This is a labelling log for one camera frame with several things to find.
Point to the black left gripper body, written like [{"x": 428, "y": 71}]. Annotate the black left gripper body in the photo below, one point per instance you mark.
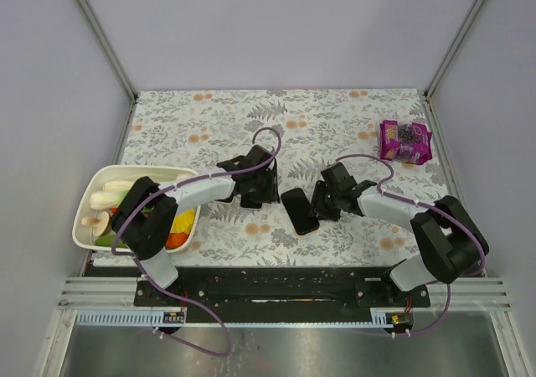
[{"x": 263, "y": 188}]

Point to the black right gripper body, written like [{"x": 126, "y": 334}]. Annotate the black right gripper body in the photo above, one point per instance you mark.
[{"x": 325, "y": 199}]

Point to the silver smartphone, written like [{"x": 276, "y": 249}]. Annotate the silver smartphone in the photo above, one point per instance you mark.
[{"x": 247, "y": 203}]

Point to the black phone case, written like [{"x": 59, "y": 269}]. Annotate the black phone case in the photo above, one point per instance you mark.
[{"x": 300, "y": 211}]

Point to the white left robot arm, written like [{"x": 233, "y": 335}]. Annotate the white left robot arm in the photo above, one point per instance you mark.
[{"x": 144, "y": 218}]

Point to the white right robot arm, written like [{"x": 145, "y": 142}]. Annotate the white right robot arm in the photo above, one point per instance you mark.
[{"x": 450, "y": 244}]

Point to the floral tablecloth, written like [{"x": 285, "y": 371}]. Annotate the floral tablecloth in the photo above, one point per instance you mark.
[{"x": 197, "y": 129}]

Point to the yellow corn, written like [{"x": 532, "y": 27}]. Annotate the yellow corn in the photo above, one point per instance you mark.
[{"x": 183, "y": 223}]

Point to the purple snack bag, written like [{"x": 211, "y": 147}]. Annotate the purple snack bag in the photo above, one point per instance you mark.
[{"x": 405, "y": 142}]

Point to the orange carrot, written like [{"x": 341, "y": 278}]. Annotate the orange carrot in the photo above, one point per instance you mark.
[{"x": 176, "y": 240}]

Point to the white green leek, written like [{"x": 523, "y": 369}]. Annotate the white green leek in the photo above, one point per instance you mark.
[{"x": 103, "y": 200}]

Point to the green pea pod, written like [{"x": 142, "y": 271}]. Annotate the green pea pod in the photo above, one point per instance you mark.
[{"x": 105, "y": 241}]

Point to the brown mushroom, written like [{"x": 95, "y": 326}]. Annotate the brown mushroom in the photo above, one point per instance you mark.
[{"x": 100, "y": 224}]

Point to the white plastic bin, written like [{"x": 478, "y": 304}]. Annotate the white plastic bin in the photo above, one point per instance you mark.
[{"x": 83, "y": 235}]

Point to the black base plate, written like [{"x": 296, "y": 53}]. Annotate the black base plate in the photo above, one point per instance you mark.
[{"x": 363, "y": 287}]

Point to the white cable duct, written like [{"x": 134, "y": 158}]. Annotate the white cable duct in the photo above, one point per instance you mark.
[{"x": 131, "y": 318}]

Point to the aluminium rail frame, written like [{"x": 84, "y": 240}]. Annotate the aluminium rail frame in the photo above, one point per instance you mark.
[{"x": 467, "y": 294}]

